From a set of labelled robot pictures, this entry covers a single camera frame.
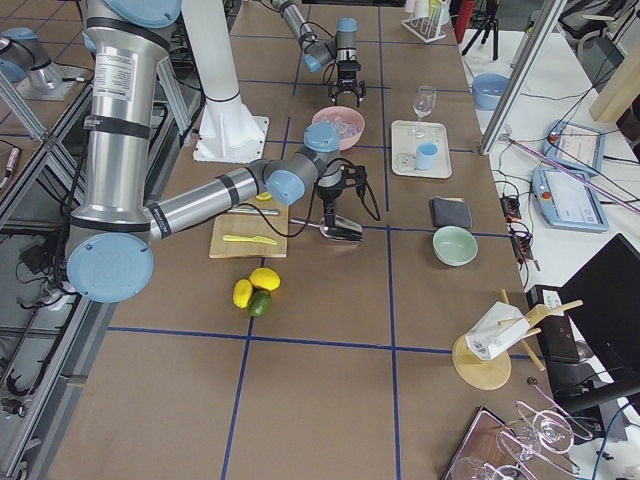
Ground teach pendant tablet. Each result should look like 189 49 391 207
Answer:
543 120 605 176
532 167 609 233

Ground yellow plastic knife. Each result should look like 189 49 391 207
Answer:
222 234 278 246

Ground yellow lemon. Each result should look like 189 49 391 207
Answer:
232 278 254 309
249 267 281 291

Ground light blue cup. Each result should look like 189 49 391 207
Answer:
415 142 438 171

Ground pile of clear ice cubes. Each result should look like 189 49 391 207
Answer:
318 115 362 140

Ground near teach pendant tablet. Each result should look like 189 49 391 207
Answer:
532 167 609 233

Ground wooden cutting board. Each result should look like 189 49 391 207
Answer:
209 199 289 259

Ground wooden cup tree stand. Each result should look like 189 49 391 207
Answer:
452 290 583 390

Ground aluminium frame post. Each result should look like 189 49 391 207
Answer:
479 0 567 155

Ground black camera tripod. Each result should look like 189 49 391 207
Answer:
461 0 500 61

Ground clear wine glass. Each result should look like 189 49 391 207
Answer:
413 85 437 120

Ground blue bowl on desk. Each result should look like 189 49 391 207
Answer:
471 73 509 111

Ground far teach pendant tablet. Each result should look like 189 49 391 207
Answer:
543 120 605 176

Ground half lemon slice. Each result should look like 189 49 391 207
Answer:
255 192 272 202

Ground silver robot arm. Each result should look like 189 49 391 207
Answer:
66 1 346 303
262 1 367 108

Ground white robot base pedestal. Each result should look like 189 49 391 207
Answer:
181 0 269 164

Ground grey and yellow cloth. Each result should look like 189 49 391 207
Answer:
429 197 472 229

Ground green lime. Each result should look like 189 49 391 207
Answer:
248 290 272 318

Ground cream bear serving tray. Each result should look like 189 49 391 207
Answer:
391 120 452 179

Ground wine glasses on rack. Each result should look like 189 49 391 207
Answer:
442 398 594 479

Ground black monitor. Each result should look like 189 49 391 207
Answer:
558 233 639 413

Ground white cup rack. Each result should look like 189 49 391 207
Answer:
401 0 450 43

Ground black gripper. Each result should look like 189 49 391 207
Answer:
328 49 366 108
316 169 363 242

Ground stainless steel ice scoop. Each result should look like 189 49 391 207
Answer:
289 215 363 242

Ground light green bowl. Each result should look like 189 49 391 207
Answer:
432 226 479 267

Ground pink bowl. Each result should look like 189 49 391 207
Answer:
312 106 366 151

